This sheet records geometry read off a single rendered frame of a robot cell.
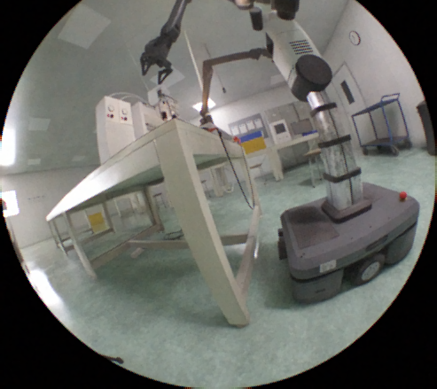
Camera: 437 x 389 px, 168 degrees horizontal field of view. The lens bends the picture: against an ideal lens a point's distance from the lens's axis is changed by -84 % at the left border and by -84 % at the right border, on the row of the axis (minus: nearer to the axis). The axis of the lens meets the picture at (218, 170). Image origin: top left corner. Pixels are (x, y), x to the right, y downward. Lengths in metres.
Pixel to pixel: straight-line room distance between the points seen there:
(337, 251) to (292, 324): 0.32
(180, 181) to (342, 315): 0.71
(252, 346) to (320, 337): 0.23
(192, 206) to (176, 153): 0.13
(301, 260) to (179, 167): 0.45
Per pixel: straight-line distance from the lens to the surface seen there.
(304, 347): 0.63
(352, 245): 0.56
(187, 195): 0.35
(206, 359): 0.67
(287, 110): 4.93
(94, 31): 2.54
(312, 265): 0.52
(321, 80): 0.65
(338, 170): 0.65
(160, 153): 0.38
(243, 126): 5.21
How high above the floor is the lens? 0.60
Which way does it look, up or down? level
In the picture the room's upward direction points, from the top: 17 degrees counter-clockwise
